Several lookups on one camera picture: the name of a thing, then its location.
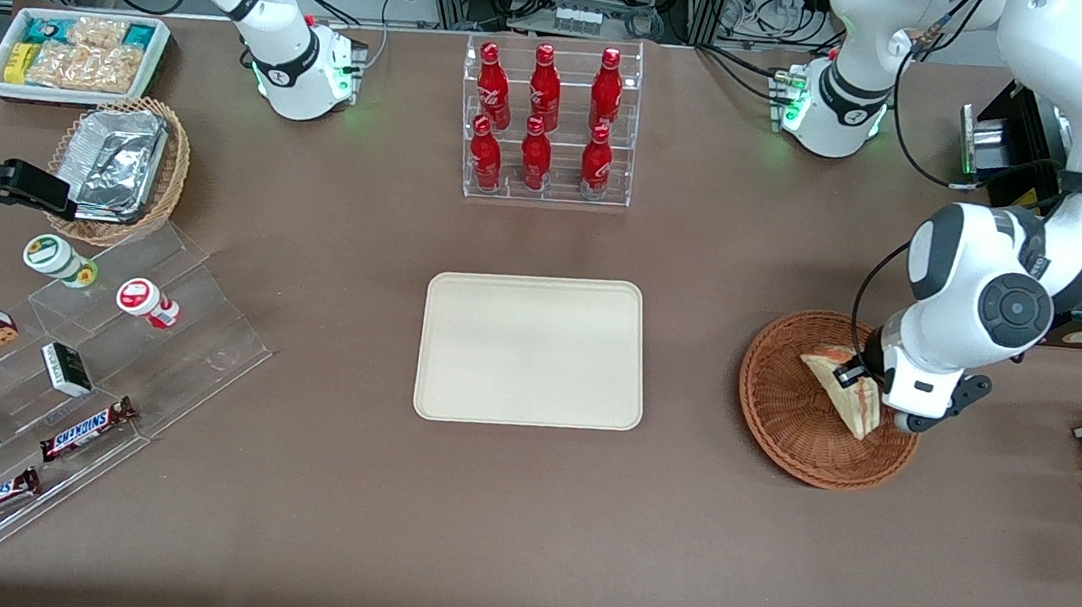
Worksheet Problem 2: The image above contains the clear acrylic step shelf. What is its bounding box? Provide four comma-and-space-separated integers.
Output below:
0, 201, 286, 587

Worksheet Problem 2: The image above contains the grey power strip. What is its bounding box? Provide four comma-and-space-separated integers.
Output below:
551, 1, 605, 37

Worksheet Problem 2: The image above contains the triangular sandwich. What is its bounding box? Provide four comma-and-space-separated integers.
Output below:
792, 341, 889, 443

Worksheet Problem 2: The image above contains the red lid yogurt bottle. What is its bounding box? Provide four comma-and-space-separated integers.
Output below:
114, 275, 184, 332

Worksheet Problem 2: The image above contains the clear cracker bag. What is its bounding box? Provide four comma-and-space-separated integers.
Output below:
24, 39, 91, 92
81, 41, 147, 98
65, 14, 131, 53

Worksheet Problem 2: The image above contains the clear acrylic bottle rack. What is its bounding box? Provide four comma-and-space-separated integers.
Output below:
450, 23, 648, 215

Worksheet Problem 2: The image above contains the white plastic snack bin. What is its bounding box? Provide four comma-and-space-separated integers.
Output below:
0, 1, 174, 116

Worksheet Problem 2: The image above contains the red cola bottle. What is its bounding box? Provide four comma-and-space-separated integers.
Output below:
465, 113, 509, 193
525, 42, 567, 135
471, 41, 520, 132
587, 46, 628, 137
516, 115, 557, 193
577, 122, 617, 201

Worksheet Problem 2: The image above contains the green lid yogurt bottle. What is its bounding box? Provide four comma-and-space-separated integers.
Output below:
20, 231, 102, 291

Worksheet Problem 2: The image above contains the aluminium foil tray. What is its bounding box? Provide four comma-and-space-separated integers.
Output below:
57, 103, 172, 229

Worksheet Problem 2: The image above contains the light oval wicker basket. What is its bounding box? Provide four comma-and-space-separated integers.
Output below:
40, 87, 197, 256

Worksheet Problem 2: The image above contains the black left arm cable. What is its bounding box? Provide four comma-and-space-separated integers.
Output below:
845, 0, 1082, 402

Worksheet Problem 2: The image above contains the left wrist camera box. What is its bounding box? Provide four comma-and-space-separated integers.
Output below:
893, 364, 994, 442

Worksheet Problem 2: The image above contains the cream plastic tray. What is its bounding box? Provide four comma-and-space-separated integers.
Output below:
411, 260, 657, 443

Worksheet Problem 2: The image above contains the brown round wicker basket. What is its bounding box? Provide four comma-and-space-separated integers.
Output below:
729, 302, 934, 500

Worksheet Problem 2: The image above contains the yellow snack packet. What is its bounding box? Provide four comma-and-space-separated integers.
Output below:
1, 39, 43, 88

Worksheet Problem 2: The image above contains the black food warmer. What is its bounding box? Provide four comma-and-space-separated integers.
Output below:
938, 0, 1082, 351

